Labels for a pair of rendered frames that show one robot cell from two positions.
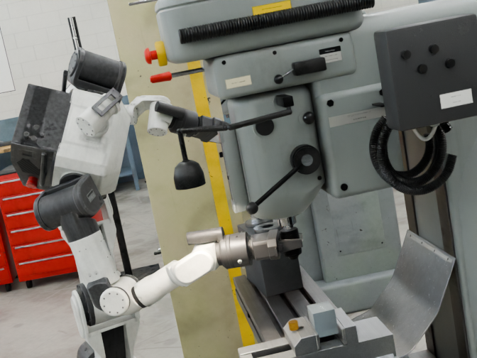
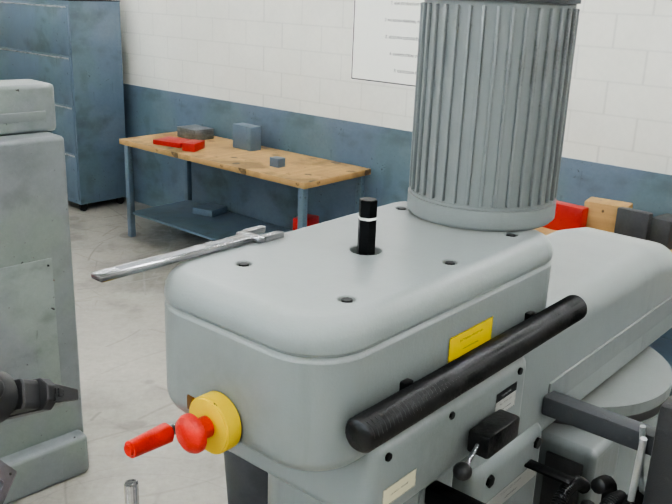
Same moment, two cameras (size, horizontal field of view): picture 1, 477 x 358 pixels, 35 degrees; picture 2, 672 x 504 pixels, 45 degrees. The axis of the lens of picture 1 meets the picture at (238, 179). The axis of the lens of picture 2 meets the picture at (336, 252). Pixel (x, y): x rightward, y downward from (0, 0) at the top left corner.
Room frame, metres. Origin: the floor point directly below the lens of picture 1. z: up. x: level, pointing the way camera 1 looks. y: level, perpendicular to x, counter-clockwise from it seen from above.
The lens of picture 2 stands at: (1.28, 0.53, 2.17)
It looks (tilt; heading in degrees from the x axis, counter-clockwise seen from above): 18 degrees down; 317
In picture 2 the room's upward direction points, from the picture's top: 2 degrees clockwise
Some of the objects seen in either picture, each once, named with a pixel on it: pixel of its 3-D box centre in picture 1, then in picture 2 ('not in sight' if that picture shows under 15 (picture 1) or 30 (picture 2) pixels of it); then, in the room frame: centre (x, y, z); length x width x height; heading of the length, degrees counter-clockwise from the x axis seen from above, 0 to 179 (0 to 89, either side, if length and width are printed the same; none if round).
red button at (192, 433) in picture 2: (151, 55); (196, 431); (1.87, 0.15, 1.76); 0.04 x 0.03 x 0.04; 7
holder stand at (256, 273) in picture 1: (268, 253); not in sight; (2.33, -0.05, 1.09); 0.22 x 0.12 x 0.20; 13
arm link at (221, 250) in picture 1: (212, 248); not in sight; (1.94, 0.10, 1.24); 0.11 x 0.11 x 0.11; 82
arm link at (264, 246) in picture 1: (256, 248); not in sight; (1.92, -0.01, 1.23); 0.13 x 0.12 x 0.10; 172
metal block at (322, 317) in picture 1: (322, 319); not in sight; (1.67, -0.13, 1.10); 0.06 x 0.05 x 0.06; 6
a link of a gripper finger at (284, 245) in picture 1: (289, 245); not in sight; (1.87, -0.10, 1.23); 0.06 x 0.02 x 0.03; 82
